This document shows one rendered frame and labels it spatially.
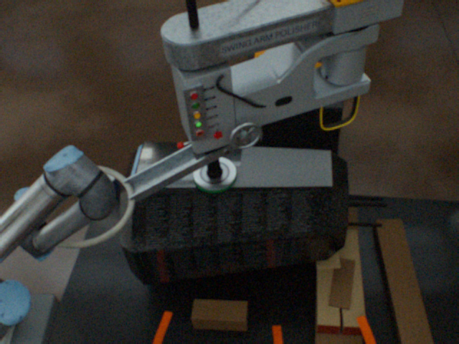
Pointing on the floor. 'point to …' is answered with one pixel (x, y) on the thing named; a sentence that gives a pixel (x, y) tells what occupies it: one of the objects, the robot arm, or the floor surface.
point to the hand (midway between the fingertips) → (44, 244)
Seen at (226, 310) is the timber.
